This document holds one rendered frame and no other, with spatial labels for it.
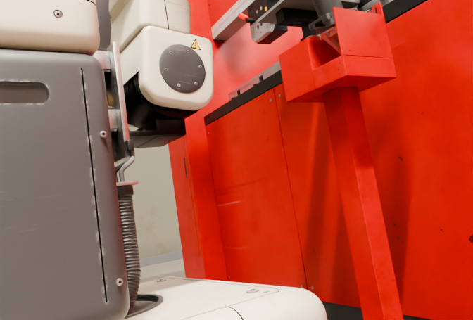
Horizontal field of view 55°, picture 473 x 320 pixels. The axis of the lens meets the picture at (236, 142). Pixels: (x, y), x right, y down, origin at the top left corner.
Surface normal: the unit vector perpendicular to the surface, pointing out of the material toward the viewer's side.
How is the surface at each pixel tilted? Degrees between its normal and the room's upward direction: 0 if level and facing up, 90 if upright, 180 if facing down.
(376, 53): 90
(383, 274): 90
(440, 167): 90
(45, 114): 90
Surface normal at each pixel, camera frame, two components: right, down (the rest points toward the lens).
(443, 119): -0.87, 0.07
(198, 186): 0.46, -0.20
